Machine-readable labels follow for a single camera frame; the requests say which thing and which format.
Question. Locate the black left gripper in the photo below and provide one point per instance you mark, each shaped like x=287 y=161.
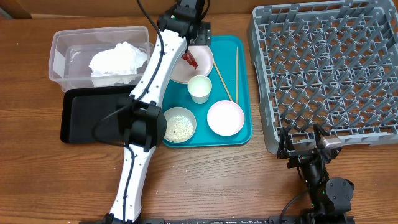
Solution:
x=204 y=33

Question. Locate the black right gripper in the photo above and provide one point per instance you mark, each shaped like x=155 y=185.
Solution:
x=286 y=151

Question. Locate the red snack wrapper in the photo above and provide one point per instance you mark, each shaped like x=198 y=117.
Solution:
x=188 y=57

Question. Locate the cream paper cup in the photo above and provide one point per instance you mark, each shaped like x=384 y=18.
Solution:
x=199 y=88

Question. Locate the white napkin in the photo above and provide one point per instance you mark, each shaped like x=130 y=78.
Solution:
x=116 y=66

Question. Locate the white bowl with rice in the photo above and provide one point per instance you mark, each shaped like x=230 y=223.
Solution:
x=175 y=111

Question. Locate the pile of rice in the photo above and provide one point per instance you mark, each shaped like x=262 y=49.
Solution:
x=179 y=129

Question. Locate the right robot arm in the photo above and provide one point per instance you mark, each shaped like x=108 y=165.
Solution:
x=330 y=197

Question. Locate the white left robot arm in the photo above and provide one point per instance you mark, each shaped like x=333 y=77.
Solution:
x=141 y=121

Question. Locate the grey dishwasher rack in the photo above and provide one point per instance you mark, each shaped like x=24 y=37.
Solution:
x=331 y=63

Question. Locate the wooden chopstick left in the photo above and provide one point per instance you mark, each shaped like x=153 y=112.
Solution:
x=222 y=81

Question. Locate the teal serving tray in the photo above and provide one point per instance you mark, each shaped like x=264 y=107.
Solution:
x=176 y=95

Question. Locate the white empty bowl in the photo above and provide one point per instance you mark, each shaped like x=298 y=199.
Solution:
x=225 y=118

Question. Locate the clear plastic bin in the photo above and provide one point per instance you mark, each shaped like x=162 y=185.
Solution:
x=72 y=50

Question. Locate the black plastic tray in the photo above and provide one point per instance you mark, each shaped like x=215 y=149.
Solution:
x=84 y=107

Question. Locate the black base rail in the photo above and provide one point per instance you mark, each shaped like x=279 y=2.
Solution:
x=269 y=220

